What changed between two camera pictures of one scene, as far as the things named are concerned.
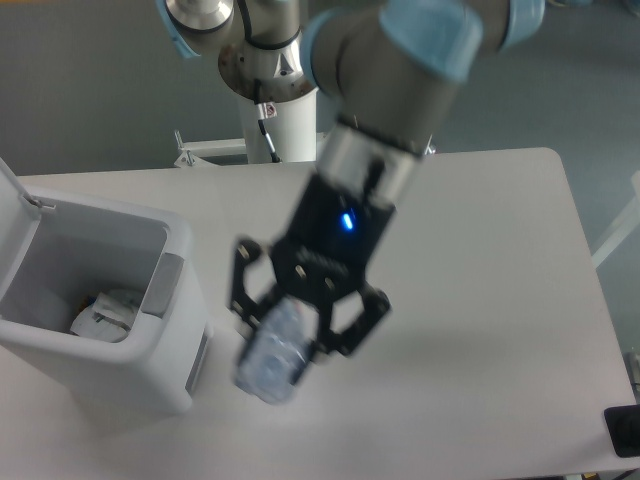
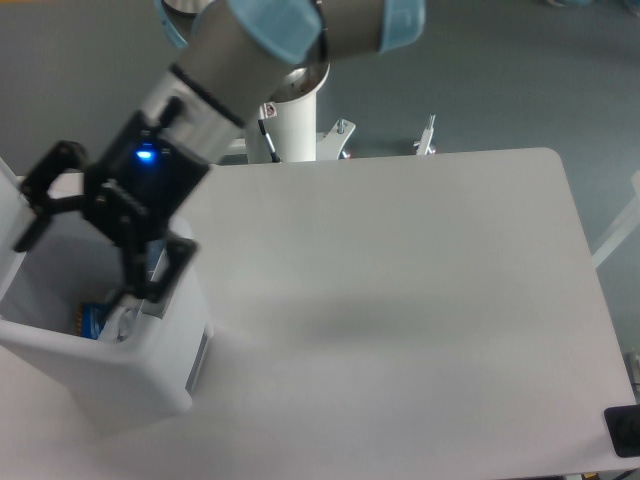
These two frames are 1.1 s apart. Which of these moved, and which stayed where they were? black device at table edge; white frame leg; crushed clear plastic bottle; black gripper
Moved: black gripper; crushed clear plastic bottle
Stayed: black device at table edge; white frame leg
